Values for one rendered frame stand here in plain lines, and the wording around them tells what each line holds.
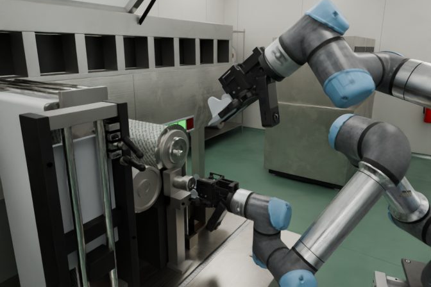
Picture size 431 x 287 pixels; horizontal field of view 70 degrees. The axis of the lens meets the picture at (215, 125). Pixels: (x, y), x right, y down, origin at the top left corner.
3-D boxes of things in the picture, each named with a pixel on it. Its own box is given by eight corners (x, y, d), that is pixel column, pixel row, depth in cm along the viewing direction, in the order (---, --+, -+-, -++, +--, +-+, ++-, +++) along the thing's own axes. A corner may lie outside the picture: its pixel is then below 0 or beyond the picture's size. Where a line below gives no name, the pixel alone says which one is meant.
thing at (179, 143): (186, 161, 91) (169, 165, 85) (181, 159, 92) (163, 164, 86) (188, 136, 90) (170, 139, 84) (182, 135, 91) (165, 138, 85)
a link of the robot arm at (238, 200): (255, 211, 89) (242, 224, 83) (241, 207, 92) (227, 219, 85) (256, 188, 88) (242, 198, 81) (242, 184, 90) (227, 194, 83)
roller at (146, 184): (129, 220, 77) (126, 175, 74) (70, 193, 91) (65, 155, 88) (162, 200, 87) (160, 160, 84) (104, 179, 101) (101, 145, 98)
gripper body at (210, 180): (208, 171, 96) (242, 179, 90) (209, 196, 98) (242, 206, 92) (194, 179, 90) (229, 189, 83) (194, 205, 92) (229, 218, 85)
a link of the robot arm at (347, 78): (397, 82, 54) (363, 36, 58) (361, 87, 48) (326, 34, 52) (363, 107, 60) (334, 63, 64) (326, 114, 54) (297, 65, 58)
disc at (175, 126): (156, 182, 85) (154, 130, 81) (155, 181, 85) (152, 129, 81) (190, 165, 97) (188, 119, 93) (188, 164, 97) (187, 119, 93)
